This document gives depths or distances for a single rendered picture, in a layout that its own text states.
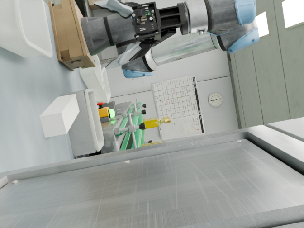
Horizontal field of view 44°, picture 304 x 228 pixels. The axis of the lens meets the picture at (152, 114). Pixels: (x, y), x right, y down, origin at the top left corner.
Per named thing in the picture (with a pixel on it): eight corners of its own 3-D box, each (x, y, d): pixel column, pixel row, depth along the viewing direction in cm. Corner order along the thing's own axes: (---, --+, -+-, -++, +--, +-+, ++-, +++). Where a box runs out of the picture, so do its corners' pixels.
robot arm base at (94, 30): (78, 11, 140) (103, 5, 140) (85, 25, 155) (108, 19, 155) (87, 49, 139) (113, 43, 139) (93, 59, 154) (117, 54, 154)
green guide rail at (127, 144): (119, 153, 154) (138, 149, 154) (119, 150, 154) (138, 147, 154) (134, 112, 328) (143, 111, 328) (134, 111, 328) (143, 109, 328)
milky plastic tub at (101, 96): (85, 75, 195) (102, 72, 195) (90, 69, 217) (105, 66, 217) (92, 106, 199) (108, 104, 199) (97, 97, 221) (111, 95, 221)
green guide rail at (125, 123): (116, 135, 153) (135, 132, 153) (116, 133, 153) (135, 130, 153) (132, 104, 327) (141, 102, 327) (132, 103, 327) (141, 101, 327)
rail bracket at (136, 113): (122, 118, 208) (146, 114, 208) (120, 106, 207) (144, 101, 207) (123, 118, 212) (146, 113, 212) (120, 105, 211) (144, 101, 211)
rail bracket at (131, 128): (119, 158, 150) (149, 152, 150) (111, 117, 148) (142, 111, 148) (120, 156, 153) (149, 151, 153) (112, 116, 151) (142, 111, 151)
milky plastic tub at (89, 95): (74, 157, 130) (99, 152, 130) (61, 93, 128) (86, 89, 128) (83, 147, 148) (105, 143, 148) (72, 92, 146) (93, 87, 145)
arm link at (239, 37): (124, 46, 156) (254, 3, 132) (133, 81, 157) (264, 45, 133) (109, 46, 145) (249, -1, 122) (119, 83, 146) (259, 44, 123)
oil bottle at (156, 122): (133, 131, 271) (171, 124, 270) (131, 123, 270) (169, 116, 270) (133, 130, 276) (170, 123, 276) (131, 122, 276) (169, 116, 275)
